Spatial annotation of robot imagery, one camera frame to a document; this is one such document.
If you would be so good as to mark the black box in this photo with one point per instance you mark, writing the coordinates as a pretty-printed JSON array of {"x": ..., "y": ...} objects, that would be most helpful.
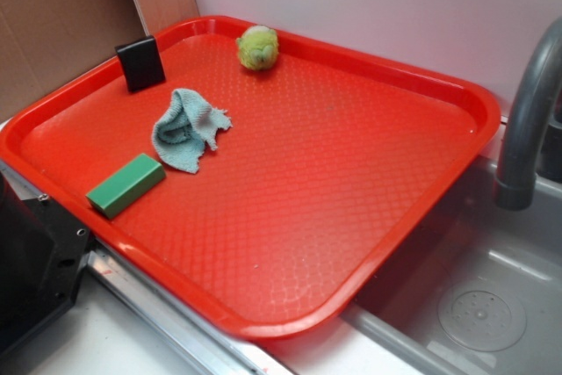
[{"x": 141, "y": 64}]

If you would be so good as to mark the red plastic tray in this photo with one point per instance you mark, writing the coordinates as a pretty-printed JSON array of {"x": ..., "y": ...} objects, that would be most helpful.
[{"x": 332, "y": 158}]

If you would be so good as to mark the light blue crumpled cloth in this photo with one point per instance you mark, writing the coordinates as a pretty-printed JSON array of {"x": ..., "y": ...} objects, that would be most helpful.
[{"x": 187, "y": 129}]

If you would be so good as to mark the green rectangular block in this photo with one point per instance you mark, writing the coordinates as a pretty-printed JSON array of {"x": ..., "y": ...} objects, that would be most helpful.
[{"x": 118, "y": 191}]

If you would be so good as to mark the grey plastic sink basin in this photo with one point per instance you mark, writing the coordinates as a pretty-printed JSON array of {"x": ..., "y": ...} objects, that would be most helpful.
[{"x": 466, "y": 237}]

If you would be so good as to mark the sink drain strainer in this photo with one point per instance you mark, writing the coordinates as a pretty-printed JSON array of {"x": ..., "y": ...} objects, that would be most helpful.
[{"x": 481, "y": 317}]

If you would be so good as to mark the grey sink faucet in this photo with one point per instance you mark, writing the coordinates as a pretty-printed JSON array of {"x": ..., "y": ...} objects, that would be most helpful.
[{"x": 531, "y": 145}]

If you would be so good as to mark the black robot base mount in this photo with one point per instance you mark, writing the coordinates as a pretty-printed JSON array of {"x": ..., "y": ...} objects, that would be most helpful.
[{"x": 44, "y": 249}]

